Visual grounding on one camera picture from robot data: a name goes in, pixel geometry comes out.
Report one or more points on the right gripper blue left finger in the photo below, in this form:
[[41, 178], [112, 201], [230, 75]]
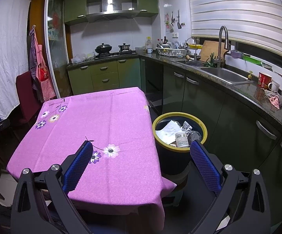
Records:
[[74, 166]]

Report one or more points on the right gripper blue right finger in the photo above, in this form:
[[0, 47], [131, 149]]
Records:
[[207, 169]]

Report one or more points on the clear plastic water bottle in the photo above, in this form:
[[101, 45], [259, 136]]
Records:
[[193, 136]]

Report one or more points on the white supplement bottle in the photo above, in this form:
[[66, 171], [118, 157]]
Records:
[[181, 140]]

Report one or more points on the white paper napkin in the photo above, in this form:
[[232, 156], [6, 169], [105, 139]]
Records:
[[167, 133]]

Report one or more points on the white snack wrapper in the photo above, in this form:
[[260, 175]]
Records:
[[186, 127]]

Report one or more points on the yellow rimmed black trash bin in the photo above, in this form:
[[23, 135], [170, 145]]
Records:
[[174, 160]]

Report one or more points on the steel kitchen faucet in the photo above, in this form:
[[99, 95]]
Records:
[[223, 45]]

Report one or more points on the dark green counter cabinets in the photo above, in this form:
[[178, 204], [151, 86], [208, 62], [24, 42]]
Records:
[[244, 129]]

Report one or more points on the dark red chair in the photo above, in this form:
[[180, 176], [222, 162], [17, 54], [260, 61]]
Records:
[[28, 101]]

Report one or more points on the pink hanging apron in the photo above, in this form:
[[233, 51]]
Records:
[[42, 81]]

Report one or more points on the steel sink basin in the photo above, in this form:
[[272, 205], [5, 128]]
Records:
[[226, 76]]

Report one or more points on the pink rag on counter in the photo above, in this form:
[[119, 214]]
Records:
[[275, 98]]

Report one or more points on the white mug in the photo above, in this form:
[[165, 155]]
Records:
[[273, 86]]

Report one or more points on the green plant by sink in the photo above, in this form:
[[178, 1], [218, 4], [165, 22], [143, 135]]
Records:
[[212, 61]]

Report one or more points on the green lower cabinets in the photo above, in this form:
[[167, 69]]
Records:
[[107, 75]]

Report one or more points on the wooden cutting board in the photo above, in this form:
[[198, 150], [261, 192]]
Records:
[[207, 48]]

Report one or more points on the glass sliding door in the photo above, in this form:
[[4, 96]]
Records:
[[56, 47]]

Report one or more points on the black wok with lid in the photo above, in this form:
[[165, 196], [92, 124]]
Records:
[[103, 48]]

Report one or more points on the white dish rack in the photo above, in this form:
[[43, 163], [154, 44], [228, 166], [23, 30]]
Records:
[[171, 49]]

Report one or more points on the small steel pot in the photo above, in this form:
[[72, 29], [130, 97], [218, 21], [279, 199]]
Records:
[[124, 47]]

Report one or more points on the oil bottle yellow cap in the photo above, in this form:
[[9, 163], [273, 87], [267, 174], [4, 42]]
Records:
[[148, 43]]

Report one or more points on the white hanging curtain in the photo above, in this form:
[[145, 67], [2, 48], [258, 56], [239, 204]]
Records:
[[13, 51]]

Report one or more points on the white window blind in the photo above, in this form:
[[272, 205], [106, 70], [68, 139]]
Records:
[[254, 22]]

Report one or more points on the steel range hood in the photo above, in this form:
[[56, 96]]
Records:
[[109, 10]]

